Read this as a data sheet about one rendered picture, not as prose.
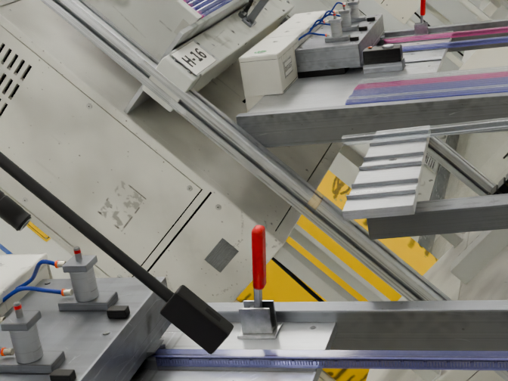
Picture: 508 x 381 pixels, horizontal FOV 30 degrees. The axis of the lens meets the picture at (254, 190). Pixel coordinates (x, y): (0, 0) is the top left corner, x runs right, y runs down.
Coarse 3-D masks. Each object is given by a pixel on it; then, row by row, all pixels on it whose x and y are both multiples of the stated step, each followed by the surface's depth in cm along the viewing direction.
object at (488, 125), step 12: (480, 120) 116; (492, 120) 115; (504, 120) 114; (372, 132) 119; (384, 132) 118; (396, 132) 118; (408, 132) 117; (420, 132) 117; (432, 132) 117; (444, 132) 116; (456, 132) 116; (468, 132) 116; (348, 144) 119
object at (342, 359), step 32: (160, 352) 87; (192, 352) 86; (224, 352) 85; (256, 352) 84; (288, 352) 83; (320, 352) 83; (352, 352) 82; (384, 352) 81; (416, 352) 80; (448, 352) 79; (480, 352) 79
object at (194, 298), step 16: (176, 304) 62; (192, 304) 62; (176, 320) 62; (192, 320) 62; (208, 320) 62; (224, 320) 62; (192, 336) 62; (208, 336) 62; (224, 336) 62; (208, 352) 62
